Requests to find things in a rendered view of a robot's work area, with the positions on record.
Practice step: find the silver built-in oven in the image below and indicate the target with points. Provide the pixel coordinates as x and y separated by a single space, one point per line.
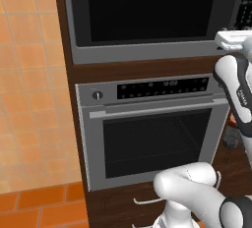
98 140

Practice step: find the silver microwave oven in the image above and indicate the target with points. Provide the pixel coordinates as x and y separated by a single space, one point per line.
144 52

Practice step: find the dark brown drawer front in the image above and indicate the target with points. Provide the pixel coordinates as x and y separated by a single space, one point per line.
111 210

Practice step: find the dark grey round object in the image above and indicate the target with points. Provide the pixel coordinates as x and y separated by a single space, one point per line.
232 138

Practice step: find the oven door with dark window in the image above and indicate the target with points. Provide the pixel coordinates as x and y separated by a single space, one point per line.
154 140

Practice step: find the small red object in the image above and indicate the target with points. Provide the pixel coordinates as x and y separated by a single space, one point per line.
233 120

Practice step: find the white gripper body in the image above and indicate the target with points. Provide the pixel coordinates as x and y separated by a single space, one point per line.
229 39

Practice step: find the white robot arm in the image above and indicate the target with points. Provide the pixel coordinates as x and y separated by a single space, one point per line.
193 192

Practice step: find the dark brown wooden cabinet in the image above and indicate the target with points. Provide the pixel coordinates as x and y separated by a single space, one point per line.
131 68

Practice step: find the round silver oven knob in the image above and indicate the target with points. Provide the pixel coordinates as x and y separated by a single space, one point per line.
97 95

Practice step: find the black glass microwave door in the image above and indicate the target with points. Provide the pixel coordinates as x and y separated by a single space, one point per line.
147 9

